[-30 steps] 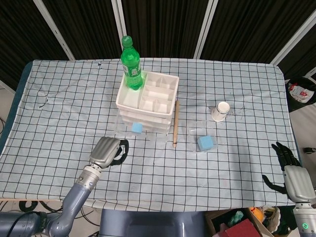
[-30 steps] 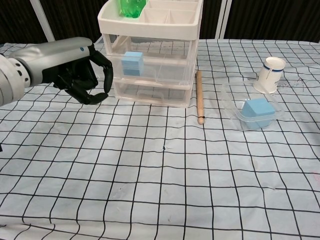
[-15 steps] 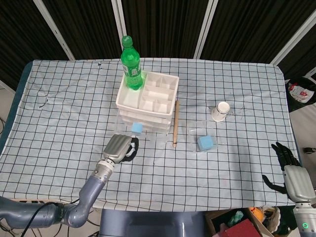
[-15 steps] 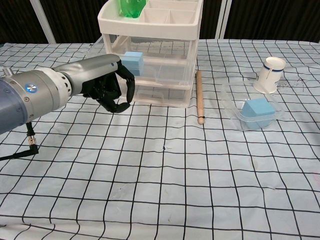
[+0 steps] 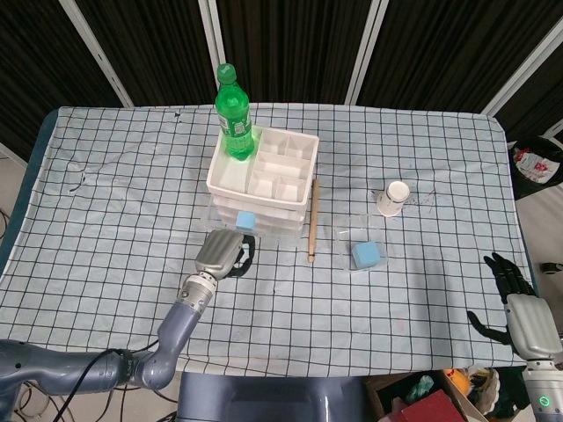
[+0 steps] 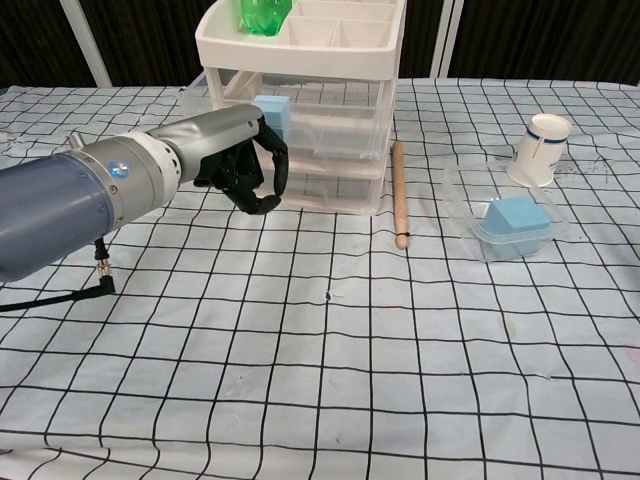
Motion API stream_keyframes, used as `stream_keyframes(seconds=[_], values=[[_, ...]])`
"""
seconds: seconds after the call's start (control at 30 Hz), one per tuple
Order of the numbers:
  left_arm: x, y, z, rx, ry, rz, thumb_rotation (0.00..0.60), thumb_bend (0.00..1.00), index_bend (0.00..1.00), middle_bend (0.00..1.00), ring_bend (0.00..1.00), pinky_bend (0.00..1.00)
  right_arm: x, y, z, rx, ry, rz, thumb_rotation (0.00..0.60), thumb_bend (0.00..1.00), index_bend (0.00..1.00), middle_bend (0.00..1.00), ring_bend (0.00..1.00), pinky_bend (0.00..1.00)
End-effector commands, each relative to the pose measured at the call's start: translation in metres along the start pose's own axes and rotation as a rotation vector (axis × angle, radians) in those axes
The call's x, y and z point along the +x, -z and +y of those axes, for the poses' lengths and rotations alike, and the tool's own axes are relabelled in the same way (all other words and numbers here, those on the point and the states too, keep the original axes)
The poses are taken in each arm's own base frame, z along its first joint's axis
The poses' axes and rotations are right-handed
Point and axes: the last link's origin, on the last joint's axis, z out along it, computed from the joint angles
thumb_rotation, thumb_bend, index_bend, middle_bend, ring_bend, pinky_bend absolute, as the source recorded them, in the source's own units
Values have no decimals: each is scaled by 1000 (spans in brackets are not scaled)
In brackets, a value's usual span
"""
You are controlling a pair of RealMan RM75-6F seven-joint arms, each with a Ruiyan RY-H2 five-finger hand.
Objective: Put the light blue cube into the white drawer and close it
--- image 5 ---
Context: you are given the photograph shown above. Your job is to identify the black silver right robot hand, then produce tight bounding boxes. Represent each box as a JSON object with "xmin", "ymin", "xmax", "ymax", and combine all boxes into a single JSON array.
[{"xmin": 466, "ymin": 252, "xmax": 563, "ymax": 360}]

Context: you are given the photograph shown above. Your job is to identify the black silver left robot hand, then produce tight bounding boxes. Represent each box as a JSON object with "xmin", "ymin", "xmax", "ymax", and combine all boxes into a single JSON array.
[{"xmin": 194, "ymin": 228, "xmax": 259, "ymax": 279}]

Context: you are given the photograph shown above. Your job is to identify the clear plastic drawer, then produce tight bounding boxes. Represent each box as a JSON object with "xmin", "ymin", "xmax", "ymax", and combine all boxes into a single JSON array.
[{"xmin": 200, "ymin": 204, "xmax": 305, "ymax": 250}]

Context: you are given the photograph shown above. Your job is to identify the cardboard box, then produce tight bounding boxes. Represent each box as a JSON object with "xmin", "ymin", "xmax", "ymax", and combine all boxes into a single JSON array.
[{"xmin": 364, "ymin": 368, "xmax": 485, "ymax": 422}]

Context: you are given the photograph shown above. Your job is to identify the crumpled plastic bags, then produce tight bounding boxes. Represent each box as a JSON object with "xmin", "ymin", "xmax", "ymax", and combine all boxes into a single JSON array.
[{"xmin": 464, "ymin": 363, "xmax": 505, "ymax": 415}]

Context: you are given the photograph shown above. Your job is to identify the wooden stick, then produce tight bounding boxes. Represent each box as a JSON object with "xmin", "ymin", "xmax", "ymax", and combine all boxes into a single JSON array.
[{"xmin": 307, "ymin": 178, "xmax": 321, "ymax": 264}]

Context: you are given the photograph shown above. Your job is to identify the checkered white tablecloth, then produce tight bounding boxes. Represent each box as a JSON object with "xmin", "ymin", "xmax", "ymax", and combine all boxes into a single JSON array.
[{"xmin": 0, "ymin": 104, "xmax": 540, "ymax": 370}]

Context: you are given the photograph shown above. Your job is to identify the clear plastic container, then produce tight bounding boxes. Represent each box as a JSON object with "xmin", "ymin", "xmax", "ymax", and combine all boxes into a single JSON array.
[{"xmin": 334, "ymin": 214, "xmax": 389, "ymax": 273}]

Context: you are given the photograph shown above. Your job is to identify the green plastic bottle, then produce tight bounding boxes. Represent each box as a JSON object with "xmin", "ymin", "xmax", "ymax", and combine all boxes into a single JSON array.
[{"xmin": 214, "ymin": 63, "xmax": 256, "ymax": 162}]

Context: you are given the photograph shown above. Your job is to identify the large blue foam block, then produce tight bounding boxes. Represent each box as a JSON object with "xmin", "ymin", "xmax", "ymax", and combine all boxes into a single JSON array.
[{"xmin": 350, "ymin": 240, "xmax": 381, "ymax": 269}]

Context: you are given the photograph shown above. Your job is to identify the grey-blue robot torso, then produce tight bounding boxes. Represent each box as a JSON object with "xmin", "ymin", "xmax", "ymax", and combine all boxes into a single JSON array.
[{"xmin": 178, "ymin": 372, "xmax": 370, "ymax": 422}]

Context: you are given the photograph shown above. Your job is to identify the black trash bag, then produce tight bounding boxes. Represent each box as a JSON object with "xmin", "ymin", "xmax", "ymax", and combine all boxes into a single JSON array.
[{"xmin": 508, "ymin": 135, "xmax": 563, "ymax": 201}]

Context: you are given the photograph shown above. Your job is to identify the white paper cup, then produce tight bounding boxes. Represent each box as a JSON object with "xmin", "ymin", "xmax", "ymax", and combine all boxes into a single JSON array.
[{"xmin": 377, "ymin": 180, "xmax": 411, "ymax": 217}]

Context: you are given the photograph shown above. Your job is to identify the white plastic drawer unit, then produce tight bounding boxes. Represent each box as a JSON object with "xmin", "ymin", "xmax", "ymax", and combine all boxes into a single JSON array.
[{"xmin": 206, "ymin": 127, "xmax": 320, "ymax": 241}]

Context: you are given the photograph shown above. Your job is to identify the black cable with connector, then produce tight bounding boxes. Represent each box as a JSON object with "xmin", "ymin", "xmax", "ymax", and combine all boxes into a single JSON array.
[{"xmin": 55, "ymin": 336, "xmax": 160, "ymax": 422}]

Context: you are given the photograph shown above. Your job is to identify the white partition post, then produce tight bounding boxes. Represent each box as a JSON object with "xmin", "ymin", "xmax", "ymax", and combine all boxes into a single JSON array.
[
  {"xmin": 479, "ymin": 17, "xmax": 563, "ymax": 116},
  {"xmin": 345, "ymin": 0, "xmax": 391, "ymax": 106},
  {"xmin": 196, "ymin": 0, "xmax": 228, "ymax": 71},
  {"xmin": 65, "ymin": 0, "xmax": 135, "ymax": 108}
]

